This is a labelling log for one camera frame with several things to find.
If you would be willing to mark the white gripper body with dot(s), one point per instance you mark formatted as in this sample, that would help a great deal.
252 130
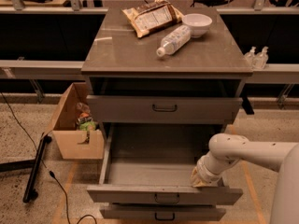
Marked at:
204 171

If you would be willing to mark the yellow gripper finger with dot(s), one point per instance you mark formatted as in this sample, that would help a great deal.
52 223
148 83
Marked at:
201 178

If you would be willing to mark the grey drawer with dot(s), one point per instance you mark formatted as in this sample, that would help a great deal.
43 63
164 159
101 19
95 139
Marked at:
152 164
150 109
162 212

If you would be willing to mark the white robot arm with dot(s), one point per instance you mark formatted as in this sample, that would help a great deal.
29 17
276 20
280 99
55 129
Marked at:
226 150

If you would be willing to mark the grey drawer cabinet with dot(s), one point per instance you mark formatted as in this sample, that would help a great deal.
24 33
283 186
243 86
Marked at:
120 64

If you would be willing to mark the grey bottom drawer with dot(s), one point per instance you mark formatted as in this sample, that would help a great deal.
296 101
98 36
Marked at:
162 212

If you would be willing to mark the grey top drawer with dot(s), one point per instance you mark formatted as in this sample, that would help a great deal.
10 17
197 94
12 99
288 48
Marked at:
150 109

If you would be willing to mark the left clear pump bottle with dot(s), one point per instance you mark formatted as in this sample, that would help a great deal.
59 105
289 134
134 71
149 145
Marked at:
249 56

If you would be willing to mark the green snack packets in box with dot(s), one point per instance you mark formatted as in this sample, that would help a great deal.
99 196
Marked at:
85 120

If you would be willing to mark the cardboard box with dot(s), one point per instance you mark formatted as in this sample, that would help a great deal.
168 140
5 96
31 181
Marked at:
74 143

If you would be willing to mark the clear plastic water bottle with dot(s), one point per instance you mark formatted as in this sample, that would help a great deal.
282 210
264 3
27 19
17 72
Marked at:
174 41

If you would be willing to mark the white bowl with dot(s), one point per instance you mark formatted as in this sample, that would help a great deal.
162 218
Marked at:
199 24

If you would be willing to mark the black stand leg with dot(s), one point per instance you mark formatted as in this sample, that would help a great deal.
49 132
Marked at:
30 193

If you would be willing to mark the brown snack bag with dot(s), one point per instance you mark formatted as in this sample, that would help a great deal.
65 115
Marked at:
151 17

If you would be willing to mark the grey metal rail shelf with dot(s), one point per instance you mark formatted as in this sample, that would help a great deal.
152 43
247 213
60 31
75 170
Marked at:
274 73

